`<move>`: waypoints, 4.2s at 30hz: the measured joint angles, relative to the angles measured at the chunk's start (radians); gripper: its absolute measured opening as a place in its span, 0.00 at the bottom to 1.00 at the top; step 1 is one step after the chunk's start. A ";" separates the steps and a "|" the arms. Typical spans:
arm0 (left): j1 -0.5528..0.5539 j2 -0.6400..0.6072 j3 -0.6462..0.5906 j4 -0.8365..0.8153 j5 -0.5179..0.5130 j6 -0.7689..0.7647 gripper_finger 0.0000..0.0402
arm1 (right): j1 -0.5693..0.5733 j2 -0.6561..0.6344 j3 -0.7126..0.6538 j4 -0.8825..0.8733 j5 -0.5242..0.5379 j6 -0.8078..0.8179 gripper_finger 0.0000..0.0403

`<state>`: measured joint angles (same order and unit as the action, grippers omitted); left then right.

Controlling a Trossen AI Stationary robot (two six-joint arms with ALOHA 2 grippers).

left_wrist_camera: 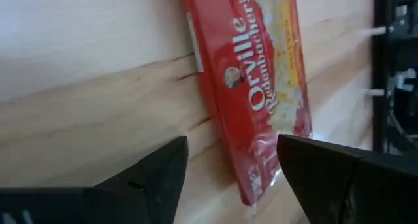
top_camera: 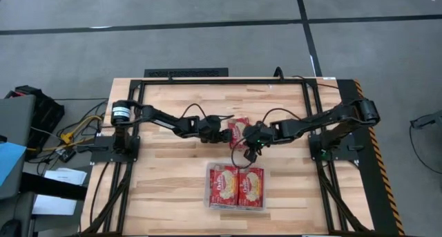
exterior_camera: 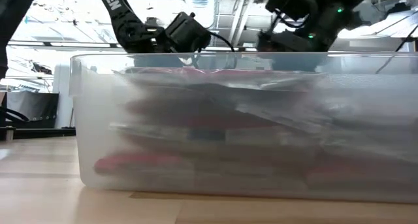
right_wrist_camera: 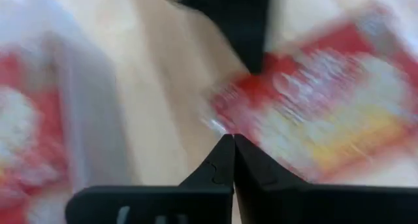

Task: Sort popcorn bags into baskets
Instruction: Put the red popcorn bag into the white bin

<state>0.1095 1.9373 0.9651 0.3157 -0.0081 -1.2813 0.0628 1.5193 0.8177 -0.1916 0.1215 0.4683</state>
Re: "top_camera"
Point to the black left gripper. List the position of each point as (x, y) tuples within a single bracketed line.
[(210, 131)]

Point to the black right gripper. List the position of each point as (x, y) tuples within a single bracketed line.
[(261, 135)]

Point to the red popcorn bag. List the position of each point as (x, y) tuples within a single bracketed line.
[(237, 131), (251, 188), (224, 187)]

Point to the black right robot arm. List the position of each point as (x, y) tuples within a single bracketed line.
[(310, 121)]

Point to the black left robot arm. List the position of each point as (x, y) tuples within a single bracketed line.
[(162, 119)]

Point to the clear plastic bin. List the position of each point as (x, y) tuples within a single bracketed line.
[(206, 195)]

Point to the black perforated strip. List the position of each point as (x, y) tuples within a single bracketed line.
[(186, 72)]

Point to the black table edge panel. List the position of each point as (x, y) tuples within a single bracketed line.
[(366, 181)]

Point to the yellow-black hazard tape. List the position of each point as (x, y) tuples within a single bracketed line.
[(383, 175)]

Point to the white paper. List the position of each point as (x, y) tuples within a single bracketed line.
[(52, 205), (65, 176)]

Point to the grey floor object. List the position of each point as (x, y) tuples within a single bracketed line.
[(428, 120)]

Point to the black bar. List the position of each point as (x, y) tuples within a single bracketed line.
[(52, 190)]

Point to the blue sheet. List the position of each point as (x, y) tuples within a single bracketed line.
[(8, 161)]

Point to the black computer mouse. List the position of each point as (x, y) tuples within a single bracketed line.
[(9, 228)]

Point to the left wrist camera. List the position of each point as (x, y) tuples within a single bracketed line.
[(213, 120)]

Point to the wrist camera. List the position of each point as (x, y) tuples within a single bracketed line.
[(213, 120), (251, 154)]

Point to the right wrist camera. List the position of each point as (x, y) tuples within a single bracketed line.
[(251, 154)]

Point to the black table frame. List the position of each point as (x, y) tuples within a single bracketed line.
[(224, 81)]

